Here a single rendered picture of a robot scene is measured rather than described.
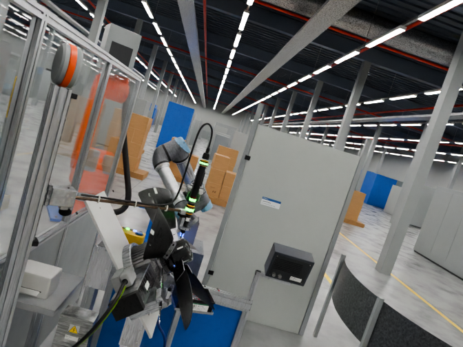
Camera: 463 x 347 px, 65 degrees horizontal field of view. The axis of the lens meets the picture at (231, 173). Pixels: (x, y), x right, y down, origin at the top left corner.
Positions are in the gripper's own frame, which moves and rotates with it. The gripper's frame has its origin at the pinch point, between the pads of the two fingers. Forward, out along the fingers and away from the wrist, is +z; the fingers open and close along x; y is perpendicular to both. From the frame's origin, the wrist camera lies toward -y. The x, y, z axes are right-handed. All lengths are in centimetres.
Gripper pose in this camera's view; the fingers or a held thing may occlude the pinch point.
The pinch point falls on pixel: (195, 191)
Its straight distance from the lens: 182.1
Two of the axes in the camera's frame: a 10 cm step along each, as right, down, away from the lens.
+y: -3.0, 9.5, 0.9
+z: 0.5, 1.1, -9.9
